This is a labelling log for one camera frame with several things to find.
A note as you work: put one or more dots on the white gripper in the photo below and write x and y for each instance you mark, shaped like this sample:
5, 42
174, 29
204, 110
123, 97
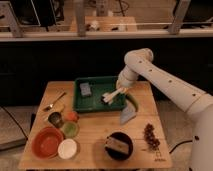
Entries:
122, 85

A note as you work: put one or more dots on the black brush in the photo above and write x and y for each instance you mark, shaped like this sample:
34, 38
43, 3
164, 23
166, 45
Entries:
104, 102

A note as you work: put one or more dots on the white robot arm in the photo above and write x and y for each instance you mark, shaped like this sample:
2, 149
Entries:
196, 103

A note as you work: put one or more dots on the green plastic tray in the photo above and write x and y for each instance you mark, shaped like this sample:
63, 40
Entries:
93, 103

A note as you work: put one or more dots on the green curved vegetable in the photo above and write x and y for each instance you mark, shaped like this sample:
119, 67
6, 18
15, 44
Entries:
133, 101

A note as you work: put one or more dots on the grey sponge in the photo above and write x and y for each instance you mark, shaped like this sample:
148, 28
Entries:
85, 89

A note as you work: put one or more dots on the grey blue cloth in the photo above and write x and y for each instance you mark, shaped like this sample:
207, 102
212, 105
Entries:
128, 113

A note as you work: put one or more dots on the orange small cup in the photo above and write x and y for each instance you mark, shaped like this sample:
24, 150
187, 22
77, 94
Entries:
71, 116

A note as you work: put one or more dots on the brown bread slice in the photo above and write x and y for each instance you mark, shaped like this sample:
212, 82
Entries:
117, 145

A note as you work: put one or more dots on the green small bowl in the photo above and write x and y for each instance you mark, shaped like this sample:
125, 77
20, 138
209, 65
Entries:
70, 129

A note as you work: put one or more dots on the dark small cup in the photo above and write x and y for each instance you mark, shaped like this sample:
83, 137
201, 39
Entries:
55, 119

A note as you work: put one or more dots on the gold spoon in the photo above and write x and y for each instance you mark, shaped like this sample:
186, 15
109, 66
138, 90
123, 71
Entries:
51, 105

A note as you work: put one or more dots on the black bowl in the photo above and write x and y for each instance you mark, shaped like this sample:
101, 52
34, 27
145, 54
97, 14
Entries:
117, 155

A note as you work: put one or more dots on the red orange bowl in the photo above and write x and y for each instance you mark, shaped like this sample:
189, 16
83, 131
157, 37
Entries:
45, 143

